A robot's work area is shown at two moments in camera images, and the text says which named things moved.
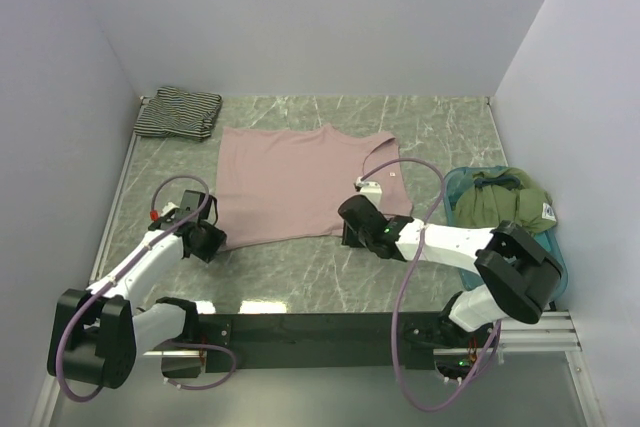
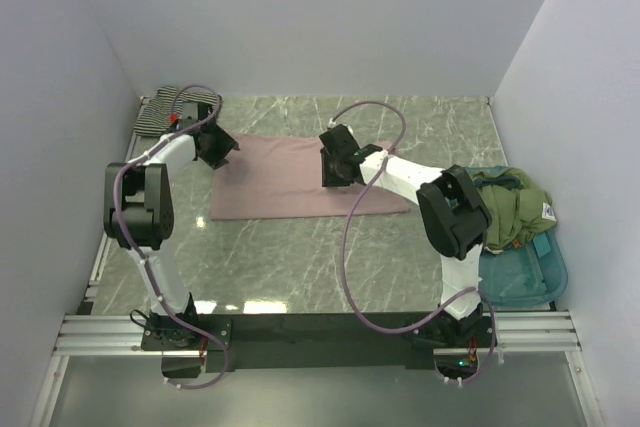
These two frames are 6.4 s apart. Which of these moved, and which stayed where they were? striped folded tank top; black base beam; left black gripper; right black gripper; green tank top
Moved: left black gripper; right black gripper
Stayed: green tank top; striped folded tank top; black base beam
